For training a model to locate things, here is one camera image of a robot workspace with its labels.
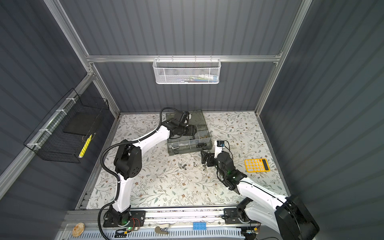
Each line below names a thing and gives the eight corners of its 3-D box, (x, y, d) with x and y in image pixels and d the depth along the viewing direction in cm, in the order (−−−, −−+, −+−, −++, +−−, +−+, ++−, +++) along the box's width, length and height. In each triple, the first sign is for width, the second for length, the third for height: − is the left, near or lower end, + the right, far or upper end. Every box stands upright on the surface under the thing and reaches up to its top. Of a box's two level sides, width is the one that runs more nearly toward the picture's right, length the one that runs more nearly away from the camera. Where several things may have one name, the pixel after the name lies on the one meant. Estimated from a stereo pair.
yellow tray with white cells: (245, 172, 91) (246, 170, 89) (243, 159, 96) (243, 158, 95) (269, 172, 91) (271, 170, 89) (265, 159, 96) (266, 158, 95)
